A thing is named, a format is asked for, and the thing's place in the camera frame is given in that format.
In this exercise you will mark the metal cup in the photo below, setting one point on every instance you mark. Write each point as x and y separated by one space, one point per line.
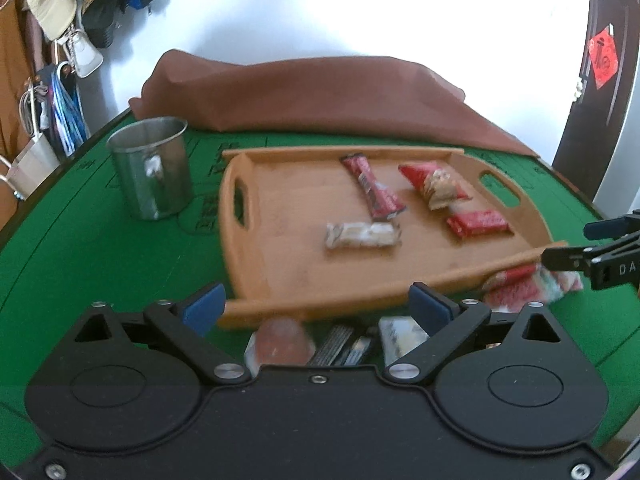
147 170

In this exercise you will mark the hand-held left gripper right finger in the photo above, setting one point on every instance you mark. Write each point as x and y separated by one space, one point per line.
430 307

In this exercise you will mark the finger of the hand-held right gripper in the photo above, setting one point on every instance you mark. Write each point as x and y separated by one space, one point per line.
565 259
600 230

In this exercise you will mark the brown cloth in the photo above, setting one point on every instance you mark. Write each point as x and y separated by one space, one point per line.
325 95

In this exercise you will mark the large white snack packet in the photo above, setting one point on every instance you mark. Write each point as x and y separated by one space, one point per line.
400 335

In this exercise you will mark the red white-label snack packet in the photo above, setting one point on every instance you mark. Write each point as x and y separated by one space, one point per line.
520 287

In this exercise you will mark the red gold nut packet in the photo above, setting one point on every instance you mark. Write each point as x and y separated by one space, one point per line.
435 185

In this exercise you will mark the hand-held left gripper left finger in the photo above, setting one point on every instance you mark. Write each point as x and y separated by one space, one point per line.
205 307

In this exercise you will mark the red brown-ended stick packet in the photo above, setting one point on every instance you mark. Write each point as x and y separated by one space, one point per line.
372 187

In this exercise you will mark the red door decoration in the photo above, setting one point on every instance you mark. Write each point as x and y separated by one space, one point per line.
602 57

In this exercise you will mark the black bag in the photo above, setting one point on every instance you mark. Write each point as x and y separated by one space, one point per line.
100 15

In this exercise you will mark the cream hat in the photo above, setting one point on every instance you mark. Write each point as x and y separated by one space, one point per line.
50 5

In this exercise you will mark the red bar packet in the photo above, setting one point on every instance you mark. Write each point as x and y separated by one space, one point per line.
477 223

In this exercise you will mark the small white handbag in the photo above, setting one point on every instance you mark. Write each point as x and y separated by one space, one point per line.
85 55

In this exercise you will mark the dark brown door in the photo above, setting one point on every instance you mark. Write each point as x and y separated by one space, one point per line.
585 125

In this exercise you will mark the pink jelly cup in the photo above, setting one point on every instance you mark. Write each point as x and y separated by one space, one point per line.
280 340

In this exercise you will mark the wooden tray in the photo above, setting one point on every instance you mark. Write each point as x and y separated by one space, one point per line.
285 240

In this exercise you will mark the beige snack packet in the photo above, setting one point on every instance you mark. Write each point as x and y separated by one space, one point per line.
362 235

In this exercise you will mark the white paper bag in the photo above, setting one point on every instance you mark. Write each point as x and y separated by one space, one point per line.
32 167

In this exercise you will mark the blue striped bag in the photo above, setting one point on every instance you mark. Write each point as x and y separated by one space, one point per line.
65 115

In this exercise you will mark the orange coat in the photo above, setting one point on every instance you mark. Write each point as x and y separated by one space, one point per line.
15 85

